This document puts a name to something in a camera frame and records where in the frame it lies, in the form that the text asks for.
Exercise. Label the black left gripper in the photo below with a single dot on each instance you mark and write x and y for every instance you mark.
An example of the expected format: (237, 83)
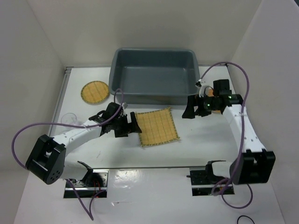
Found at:
(132, 127)

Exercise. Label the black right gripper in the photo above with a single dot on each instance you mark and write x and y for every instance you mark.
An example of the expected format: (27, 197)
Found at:
(188, 112)

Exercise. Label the square bamboo mat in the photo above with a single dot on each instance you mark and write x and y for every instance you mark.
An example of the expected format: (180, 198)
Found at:
(157, 127)

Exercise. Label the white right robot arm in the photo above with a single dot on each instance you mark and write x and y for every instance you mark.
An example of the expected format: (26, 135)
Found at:
(254, 163)

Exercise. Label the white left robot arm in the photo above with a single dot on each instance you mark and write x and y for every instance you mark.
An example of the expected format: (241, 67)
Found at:
(47, 159)

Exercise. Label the grey plastic bin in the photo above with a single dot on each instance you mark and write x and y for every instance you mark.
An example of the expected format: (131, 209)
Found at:
(154, 76)

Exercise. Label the round orange woven coaster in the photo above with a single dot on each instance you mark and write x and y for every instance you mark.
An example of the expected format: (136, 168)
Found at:
(210, 93)

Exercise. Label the round bamboo coaster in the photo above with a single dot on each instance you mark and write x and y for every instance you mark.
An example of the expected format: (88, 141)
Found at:
(94, 92)

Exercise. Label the clear plastic cup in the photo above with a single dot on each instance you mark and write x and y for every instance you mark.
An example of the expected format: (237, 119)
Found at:
(70, 119)

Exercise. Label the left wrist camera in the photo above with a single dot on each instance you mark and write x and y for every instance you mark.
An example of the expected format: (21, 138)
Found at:
(123, 108)

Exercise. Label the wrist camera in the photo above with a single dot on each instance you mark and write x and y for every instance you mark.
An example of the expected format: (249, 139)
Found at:
(123, 108)
(202, 87)

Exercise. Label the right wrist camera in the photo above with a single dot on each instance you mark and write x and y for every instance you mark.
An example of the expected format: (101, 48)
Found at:
(202, 87)

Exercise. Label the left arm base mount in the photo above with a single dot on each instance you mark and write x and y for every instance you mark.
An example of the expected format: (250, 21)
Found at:
(95, 186)

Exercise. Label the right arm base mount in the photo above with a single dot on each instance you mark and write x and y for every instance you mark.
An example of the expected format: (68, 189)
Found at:
(202, 181)

